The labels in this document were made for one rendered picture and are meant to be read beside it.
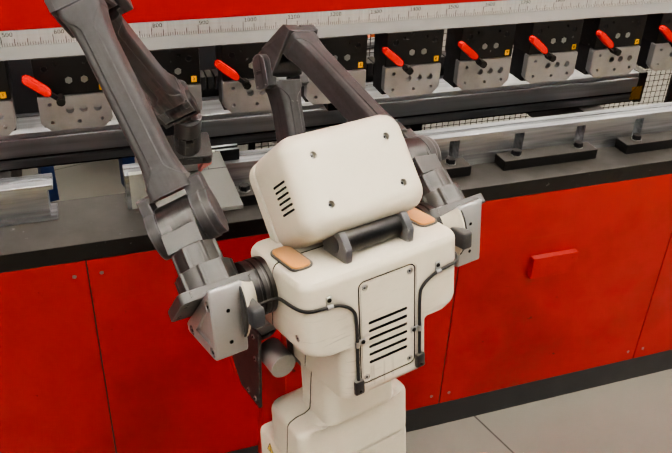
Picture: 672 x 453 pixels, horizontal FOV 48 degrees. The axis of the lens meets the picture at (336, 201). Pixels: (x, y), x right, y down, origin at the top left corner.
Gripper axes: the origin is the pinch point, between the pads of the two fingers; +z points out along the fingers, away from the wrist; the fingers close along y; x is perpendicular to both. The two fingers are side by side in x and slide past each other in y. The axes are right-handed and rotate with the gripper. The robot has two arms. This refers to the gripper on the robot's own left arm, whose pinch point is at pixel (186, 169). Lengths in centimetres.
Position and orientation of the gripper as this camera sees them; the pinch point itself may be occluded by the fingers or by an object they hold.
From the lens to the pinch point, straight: 177.5
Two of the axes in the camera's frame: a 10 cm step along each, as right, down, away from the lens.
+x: 2.6, 8.3, -4.9
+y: -9.5, 1.3, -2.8
